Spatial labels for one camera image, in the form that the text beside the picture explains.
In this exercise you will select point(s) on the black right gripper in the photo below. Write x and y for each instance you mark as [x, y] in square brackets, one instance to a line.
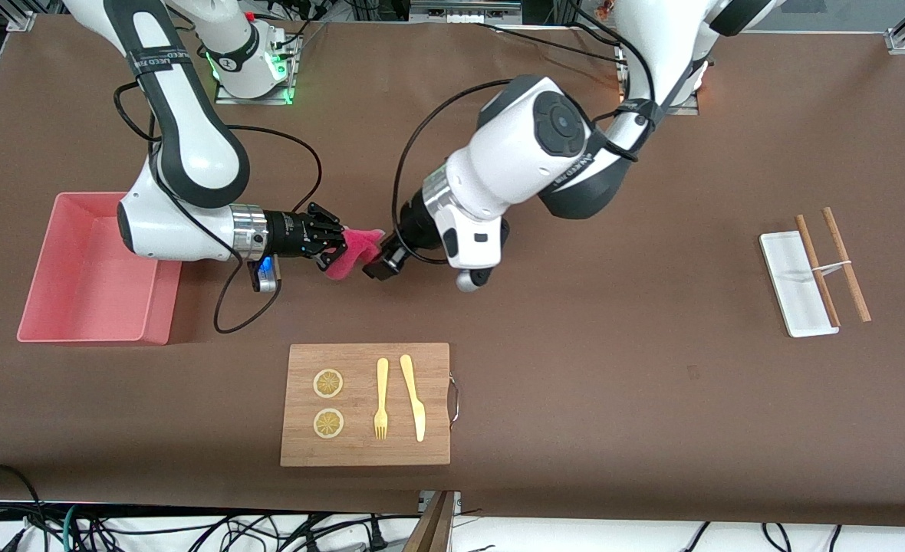
[287, 232]

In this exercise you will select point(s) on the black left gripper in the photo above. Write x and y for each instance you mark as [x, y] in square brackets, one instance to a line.
[416, 227]

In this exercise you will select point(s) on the red cloth with grey backing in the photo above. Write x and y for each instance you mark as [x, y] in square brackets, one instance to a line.
[349, 249]

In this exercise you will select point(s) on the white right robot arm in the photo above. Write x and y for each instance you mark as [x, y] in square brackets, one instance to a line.
[192, 146]

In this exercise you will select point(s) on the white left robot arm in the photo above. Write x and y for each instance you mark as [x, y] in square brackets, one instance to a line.
[529, 153]

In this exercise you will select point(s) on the yellow fork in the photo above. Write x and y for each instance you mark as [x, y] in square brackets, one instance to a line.
[382, 383]

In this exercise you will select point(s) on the lemon slice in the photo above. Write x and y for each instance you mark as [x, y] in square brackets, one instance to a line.
[328, 423]
[327, 383]

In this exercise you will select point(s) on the yellow knife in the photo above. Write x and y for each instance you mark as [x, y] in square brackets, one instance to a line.
[414, 399]

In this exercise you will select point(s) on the wooden cutting board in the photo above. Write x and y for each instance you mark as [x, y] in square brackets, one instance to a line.
[360, 452]

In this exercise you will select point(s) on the pink plastic bin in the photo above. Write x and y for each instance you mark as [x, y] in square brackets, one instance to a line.
[84, 291]

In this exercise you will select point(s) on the grey equipment box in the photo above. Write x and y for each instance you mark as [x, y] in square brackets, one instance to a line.
[464, 11]

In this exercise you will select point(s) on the wooden plank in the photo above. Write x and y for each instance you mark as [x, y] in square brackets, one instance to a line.
[433, 533]

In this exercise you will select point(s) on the white rectangular tray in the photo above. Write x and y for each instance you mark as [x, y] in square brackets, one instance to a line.
[790, 268]

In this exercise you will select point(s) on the wooden stick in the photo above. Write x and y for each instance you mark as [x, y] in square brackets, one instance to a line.
[807, 241]
[839, 245]

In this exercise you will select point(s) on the white elastic band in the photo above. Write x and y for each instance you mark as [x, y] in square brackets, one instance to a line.
[832, 267]

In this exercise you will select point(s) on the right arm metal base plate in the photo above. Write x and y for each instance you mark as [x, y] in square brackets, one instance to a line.
[253, 100]

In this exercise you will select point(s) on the small metal bracket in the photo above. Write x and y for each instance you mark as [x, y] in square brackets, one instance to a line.
[457, 502]

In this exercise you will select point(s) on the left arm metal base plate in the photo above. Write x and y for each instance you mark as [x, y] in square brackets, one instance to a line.
[690, 110]

